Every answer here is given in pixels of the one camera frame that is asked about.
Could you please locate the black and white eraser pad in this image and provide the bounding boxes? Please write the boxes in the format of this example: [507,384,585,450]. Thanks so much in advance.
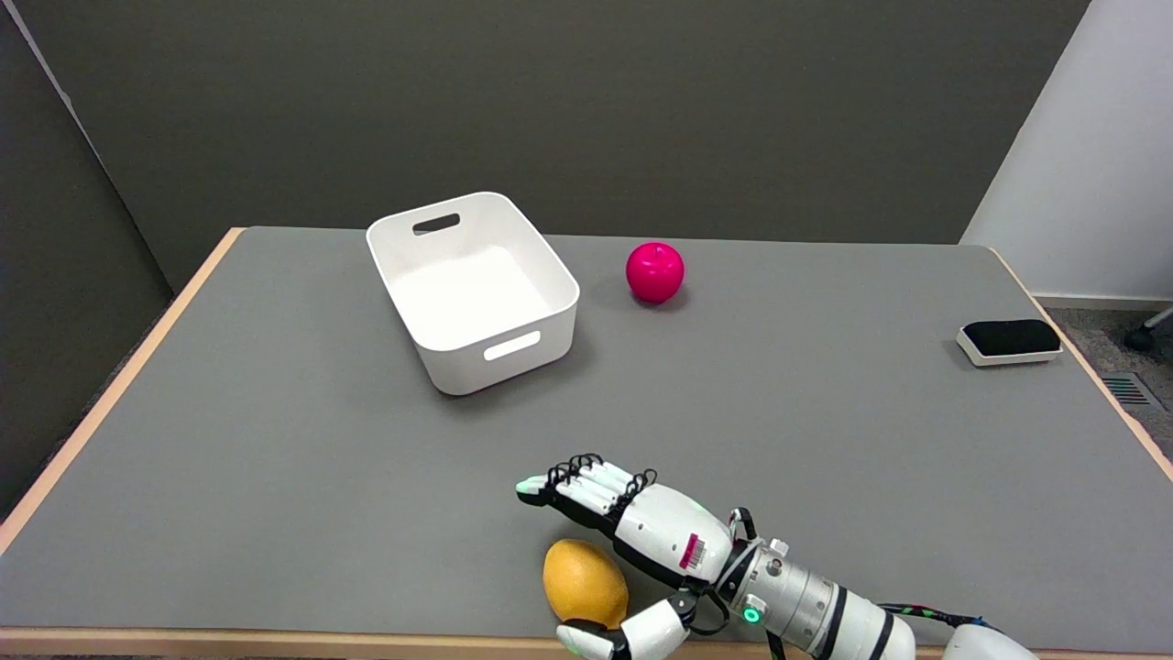
[956,319,1064,368]

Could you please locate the magenta toy apple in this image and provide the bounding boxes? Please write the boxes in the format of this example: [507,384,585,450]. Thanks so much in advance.
[626,242,685,305]

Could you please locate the yellow lemon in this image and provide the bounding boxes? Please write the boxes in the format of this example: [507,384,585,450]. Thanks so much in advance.
[543,538,630,631]

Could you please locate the black office chair caster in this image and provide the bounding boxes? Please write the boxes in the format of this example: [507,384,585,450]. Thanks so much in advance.
[1124,308,1173,353]

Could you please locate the white plastic bin with handles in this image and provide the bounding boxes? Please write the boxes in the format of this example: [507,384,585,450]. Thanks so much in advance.
[366,191,581,397]

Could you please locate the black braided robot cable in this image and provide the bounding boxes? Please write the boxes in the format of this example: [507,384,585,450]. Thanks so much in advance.
[880,602,995,630]

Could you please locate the floor vent grille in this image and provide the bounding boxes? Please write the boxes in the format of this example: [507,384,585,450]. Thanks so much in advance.
[1101,373,1163,410]

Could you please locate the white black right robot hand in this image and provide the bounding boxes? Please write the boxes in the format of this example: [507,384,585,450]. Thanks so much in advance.
[515,453,745,660]

